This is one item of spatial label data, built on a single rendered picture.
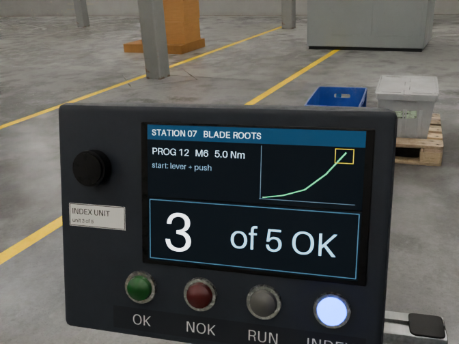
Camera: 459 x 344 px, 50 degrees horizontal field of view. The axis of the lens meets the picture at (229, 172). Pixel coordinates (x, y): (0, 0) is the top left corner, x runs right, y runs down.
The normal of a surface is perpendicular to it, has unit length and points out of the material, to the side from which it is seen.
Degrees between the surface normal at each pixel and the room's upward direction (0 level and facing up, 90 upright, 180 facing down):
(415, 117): 95
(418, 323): 0
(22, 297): 0
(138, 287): 70
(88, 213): 75
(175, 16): 90
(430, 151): 89
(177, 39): 90
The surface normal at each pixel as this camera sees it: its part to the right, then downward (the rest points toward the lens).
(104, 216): -0.26, 0.14
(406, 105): -0.33, 0.47
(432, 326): -0.05, -0.92
